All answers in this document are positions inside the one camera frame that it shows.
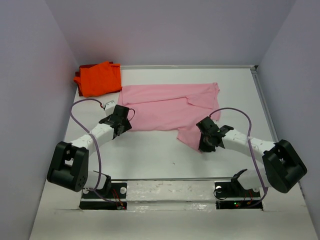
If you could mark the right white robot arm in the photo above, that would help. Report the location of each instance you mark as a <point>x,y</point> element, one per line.
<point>282,167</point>

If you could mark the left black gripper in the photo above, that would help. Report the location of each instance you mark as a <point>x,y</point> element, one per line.
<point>126,125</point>

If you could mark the pink t shirt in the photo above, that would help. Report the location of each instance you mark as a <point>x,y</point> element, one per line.
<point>171,107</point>

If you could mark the orange folded t shirt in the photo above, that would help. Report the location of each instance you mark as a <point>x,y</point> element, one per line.
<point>103,78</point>

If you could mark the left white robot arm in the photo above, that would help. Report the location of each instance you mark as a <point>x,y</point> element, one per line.
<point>77,165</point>

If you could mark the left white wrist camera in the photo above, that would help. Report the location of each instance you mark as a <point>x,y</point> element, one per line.
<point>108,107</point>

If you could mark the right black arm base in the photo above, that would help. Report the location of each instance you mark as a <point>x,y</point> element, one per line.
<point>230,196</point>

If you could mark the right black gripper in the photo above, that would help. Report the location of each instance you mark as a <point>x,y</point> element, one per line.
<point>202,147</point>

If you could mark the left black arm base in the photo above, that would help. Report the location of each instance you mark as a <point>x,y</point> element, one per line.
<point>114,200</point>

